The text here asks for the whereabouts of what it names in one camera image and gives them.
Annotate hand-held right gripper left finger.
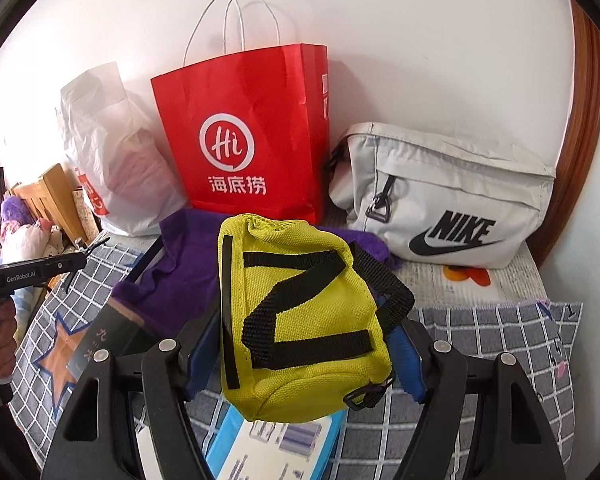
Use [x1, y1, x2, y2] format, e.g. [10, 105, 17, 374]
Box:
[40, 306, 226, 480]

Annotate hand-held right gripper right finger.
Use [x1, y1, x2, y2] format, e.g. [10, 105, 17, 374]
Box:
[385, 317, 568, 480]

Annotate yellow mesh pouch black straps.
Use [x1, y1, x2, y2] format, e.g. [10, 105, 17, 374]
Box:
[216, 213, 416, 423]

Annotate white spotted plush toy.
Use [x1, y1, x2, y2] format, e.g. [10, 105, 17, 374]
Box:
[0, 220, 68, 263]

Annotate purple plush toy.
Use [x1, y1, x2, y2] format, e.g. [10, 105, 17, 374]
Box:
[0, 196, 31, 223]

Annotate grey checked star blanket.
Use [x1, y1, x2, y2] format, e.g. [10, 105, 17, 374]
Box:
[7, 237, 586, 480]

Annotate brown cardboard boxes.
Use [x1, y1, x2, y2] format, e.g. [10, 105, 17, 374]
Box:
[10, 162, 88, 246]

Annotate patterned paper gift bag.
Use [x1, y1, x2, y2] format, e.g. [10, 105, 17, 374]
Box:
[72, 187, 101, 241]

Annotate purple towel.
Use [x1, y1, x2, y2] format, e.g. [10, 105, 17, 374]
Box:
[111, 208, 406, 338]

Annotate dark square tin box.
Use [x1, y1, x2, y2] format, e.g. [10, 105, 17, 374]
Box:
[66, 302, 156, 401]

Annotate blue tissue pack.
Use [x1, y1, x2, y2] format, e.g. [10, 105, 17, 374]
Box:
[204, 400, 343, 480]

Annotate white plastic shopping bag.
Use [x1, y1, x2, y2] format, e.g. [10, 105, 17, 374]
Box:
[55, 61, 188, 237]

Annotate grey waist bag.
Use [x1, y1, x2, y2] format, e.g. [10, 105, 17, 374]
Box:
[324, 121, 557, 269]

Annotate red paper shopping bag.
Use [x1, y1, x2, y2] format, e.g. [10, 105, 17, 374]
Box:
[150, 0, 330, 225]

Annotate brown wooden headboard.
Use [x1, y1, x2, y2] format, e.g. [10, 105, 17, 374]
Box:
[527, 0, 600, 266]

